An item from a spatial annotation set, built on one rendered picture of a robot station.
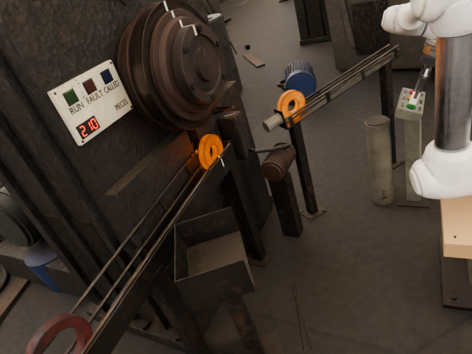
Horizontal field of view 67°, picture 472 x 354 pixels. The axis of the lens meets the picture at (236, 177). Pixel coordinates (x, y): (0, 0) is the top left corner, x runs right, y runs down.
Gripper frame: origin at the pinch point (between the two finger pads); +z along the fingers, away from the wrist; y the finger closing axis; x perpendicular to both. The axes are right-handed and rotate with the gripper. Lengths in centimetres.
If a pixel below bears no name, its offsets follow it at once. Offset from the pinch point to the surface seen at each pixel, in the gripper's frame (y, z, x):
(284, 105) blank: 17, 11, -56
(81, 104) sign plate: 100, -20, -98
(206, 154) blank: 66, 14, -73
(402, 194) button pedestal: -8, 63, 15
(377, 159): 2.5, 37.1, -5.6
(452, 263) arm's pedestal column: 41, 53, 38
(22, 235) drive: 101, 86, -174
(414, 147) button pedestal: -2.5, 26.9, 9.2
